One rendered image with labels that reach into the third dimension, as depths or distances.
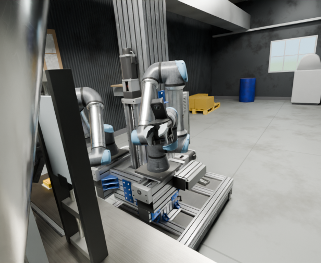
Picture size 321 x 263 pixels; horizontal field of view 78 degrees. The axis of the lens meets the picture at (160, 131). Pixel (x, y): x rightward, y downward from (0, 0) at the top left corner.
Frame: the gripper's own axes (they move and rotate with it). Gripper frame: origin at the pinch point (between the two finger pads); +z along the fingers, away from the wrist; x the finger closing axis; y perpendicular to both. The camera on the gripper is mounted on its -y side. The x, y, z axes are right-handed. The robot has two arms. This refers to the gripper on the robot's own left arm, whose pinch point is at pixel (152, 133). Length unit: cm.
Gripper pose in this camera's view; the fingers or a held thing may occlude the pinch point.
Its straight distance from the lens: 61.4
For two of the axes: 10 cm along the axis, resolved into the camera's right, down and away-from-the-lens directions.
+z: -1.9, 3.1, -9.3
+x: -9.6, 1.4, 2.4
